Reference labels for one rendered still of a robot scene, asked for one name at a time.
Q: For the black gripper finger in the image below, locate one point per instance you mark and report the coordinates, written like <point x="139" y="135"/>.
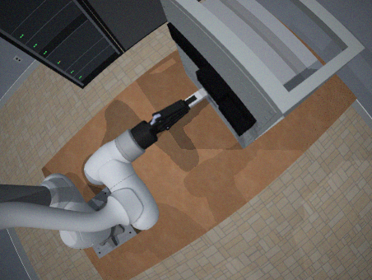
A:
<point x="178" y="107"/>
<point x="176" y="119"/>

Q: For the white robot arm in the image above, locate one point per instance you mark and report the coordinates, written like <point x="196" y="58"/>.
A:
<point x="55" y="203"/>

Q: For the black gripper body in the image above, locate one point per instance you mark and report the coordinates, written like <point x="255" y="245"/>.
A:
<point x="145" y="134"/>

